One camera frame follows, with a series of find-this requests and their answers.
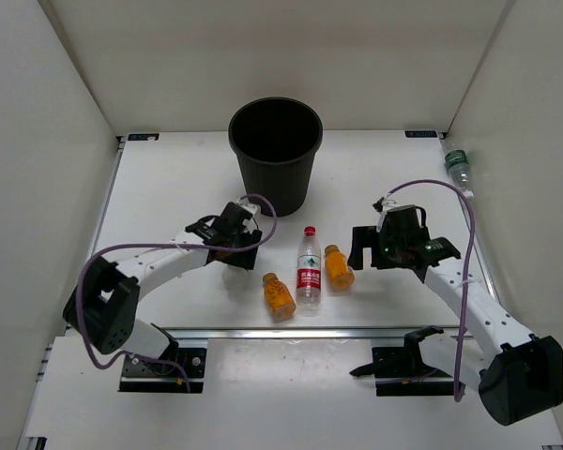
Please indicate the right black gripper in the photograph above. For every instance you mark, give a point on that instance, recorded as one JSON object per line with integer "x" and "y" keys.
{"x": 369, "y": 237}

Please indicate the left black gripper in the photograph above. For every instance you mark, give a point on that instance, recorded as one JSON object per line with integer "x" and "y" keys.
{"x": 245, "y": 259}

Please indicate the orange juice bottle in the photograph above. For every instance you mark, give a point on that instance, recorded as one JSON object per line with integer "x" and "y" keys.
{"x": 339, "y": 274}
{"x": 280, "y": 301}

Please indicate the clear bottle red label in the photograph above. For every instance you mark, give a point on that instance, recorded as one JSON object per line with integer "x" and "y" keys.
{"x": 309, "y": 271}

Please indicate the clear bottle green label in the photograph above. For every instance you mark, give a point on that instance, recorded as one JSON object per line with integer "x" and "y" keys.
{"x": 458, "y": 167}

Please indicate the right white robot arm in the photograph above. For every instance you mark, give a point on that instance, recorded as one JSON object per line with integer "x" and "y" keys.
{"x": 516, "y": 373}

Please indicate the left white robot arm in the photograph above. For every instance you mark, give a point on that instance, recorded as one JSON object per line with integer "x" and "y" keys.
{"x": 103, "y": 305}

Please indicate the black plastic waste bin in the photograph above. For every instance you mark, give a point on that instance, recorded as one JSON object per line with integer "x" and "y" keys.
{"x": 275, "y": 140}

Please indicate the right table corner label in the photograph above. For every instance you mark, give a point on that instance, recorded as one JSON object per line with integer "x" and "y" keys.
{"x": 420, "y": 134}

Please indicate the table corner label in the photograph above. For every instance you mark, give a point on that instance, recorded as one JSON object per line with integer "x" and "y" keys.
{"x": 420, "y": 134}
{"x": 143, "y": 137}

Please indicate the left table corner label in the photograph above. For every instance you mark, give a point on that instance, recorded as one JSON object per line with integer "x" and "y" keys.
{"x": 143, "y": 137}

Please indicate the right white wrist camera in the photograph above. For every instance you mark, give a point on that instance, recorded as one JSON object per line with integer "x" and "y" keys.
{"x": 383, "y": 205}

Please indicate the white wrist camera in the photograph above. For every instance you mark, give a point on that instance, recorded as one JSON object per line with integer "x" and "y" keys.
{"x": 252, "y": 208}
{"x": 383, "y": 205}

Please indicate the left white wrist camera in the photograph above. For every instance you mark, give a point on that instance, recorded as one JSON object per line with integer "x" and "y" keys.
{"x": 252, "y": 208}

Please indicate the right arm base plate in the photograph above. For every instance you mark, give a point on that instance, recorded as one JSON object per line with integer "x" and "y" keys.
{"x": 437, "y": 384}

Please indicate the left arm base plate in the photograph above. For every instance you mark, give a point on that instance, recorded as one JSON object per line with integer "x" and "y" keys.
{"x": 140, "y": 377}

